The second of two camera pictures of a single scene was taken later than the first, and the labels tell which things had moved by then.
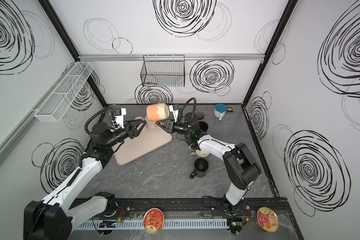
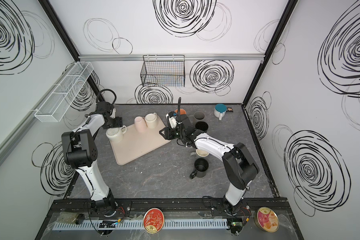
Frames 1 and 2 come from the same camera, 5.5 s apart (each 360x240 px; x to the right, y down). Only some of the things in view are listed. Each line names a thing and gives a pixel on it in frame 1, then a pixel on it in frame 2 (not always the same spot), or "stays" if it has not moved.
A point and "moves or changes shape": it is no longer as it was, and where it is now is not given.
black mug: x=201 y=165 stays
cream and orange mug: x=157 y=112 moves or changes shape
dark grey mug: x=200 y=115 stays
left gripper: x=129 y=130 to x=117 y=122
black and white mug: x=203 y=126 stays
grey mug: x=199 y=153 stays
